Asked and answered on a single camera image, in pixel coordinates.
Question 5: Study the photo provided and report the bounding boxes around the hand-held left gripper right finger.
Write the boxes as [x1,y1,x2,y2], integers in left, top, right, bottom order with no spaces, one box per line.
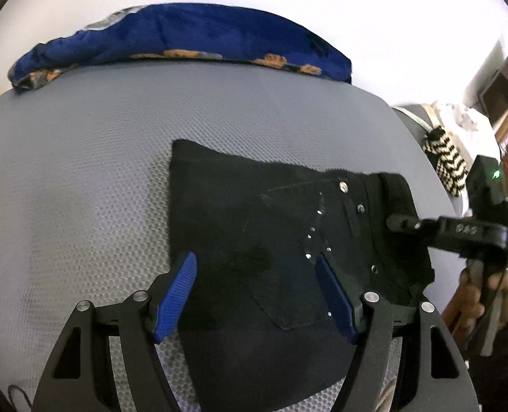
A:
[315,254,480,412]

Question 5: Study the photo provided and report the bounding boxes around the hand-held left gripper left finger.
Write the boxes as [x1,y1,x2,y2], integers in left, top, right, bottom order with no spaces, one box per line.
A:
[31,251,198,412]

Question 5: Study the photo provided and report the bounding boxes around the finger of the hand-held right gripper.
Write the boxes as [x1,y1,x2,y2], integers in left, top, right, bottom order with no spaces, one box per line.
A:
[385,212,441,238]

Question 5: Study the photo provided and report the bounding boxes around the black pants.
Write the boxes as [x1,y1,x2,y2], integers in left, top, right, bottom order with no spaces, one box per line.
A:
[168,138,436,412]

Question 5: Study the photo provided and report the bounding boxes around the person's right hand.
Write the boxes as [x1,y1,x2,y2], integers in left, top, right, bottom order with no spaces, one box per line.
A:
[444,265,508,348]

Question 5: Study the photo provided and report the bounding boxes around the black white zigzag cloth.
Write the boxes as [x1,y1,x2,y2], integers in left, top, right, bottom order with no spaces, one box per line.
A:
[423,126,469,198]

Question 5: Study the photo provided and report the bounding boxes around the white patterned cloth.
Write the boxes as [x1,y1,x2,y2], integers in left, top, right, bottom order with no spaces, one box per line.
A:
[430,102,497,159]

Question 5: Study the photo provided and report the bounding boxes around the brown wooden cabinet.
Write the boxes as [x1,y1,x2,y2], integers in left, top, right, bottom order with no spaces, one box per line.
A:
[464,43,508,207]

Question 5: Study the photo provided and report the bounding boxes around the grey mesh mat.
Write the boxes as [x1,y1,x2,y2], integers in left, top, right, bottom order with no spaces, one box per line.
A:
[0,60,469,412]

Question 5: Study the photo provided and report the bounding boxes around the blue floral blanket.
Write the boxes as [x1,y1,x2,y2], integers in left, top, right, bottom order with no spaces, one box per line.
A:
[9,3,353,94]

